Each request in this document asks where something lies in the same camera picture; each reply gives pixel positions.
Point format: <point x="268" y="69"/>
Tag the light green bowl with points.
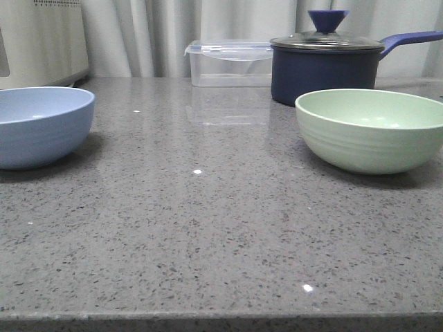
<point x="370" y="131"/>

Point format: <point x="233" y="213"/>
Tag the light blue bowl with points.
<point x="40" y="125"/>

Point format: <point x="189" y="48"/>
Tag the clear plastic food container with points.
<point x="230" y="63"/>

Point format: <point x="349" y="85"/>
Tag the dark blue saucepan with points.
<point x="295" y="72"/>

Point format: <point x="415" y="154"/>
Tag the white curtain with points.
<point x="148" y="38"/>

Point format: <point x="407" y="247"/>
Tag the glass lid blue knob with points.
<point x="326" y="37"/>

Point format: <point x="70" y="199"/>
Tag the white kitchen appliance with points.
<point x="42" y="43"/>

